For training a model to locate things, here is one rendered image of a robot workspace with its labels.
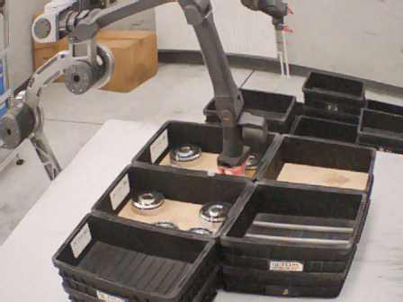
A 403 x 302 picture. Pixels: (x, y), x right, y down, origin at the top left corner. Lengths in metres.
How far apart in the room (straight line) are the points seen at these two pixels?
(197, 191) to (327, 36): 3.09
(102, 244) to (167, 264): 0.22
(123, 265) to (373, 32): 3.49
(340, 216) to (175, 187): 0.55
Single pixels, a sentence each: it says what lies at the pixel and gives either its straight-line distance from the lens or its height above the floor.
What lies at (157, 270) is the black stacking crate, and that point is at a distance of 1.80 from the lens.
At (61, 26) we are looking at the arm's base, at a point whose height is 1.45.
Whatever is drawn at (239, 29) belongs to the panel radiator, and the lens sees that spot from 5.02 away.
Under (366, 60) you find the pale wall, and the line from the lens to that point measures 4.96.
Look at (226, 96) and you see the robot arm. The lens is 1.90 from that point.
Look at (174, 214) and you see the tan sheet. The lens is 2.03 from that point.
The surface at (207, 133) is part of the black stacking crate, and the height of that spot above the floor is 0.90.
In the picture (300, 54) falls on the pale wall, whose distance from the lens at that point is 5.08.
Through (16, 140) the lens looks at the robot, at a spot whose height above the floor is 0.84.
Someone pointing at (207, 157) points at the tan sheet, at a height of 0.83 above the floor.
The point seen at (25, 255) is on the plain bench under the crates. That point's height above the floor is 0.70.
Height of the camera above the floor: 1.95
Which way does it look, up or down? 29 degrees down
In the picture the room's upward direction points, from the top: 4 degrees counter-clockwise
